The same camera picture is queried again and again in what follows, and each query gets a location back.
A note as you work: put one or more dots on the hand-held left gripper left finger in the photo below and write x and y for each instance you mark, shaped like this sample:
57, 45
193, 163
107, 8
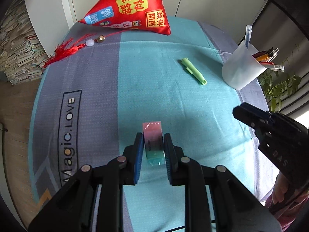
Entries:
138, 160

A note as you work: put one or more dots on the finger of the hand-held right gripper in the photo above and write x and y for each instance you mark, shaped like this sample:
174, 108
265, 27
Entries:
248, 113

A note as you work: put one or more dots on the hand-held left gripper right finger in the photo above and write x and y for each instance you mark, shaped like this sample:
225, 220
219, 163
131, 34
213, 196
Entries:
167, 162

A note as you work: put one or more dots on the pink and green eraser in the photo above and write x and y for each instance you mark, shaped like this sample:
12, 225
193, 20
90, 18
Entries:
152, 135

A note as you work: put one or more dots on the white plastic cup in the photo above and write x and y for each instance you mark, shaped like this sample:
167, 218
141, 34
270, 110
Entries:
241, 67

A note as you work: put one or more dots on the red clear pen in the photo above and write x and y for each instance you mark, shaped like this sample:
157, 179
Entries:
277, 67

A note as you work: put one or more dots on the orange pen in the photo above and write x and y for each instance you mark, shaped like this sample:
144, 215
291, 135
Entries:
264, 58

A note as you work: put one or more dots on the dark red pen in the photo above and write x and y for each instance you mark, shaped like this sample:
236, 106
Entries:
261, 53

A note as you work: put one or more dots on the black pen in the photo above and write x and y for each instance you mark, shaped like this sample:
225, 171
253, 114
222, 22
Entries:
274, 52

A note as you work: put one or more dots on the green pen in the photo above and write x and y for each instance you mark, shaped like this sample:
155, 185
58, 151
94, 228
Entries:
193, 71

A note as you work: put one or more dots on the person's right hand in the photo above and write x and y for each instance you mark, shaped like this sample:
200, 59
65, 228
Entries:
281, 188

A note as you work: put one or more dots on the green leafy plant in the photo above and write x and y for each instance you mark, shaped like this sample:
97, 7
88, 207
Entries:
277, 87

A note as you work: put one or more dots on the white cabinet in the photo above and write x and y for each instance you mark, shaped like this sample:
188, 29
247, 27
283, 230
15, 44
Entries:
217, 7

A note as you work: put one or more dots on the red tassel with bell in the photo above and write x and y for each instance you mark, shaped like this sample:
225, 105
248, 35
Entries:
70, 49

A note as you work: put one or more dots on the red printed pillow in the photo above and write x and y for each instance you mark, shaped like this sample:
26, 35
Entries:
128, 4

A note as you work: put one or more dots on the stack of old books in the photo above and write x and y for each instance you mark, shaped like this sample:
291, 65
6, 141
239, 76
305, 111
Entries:
19, 46

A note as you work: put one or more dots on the black metal rail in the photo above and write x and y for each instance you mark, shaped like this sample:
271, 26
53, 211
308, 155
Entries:
284, 7

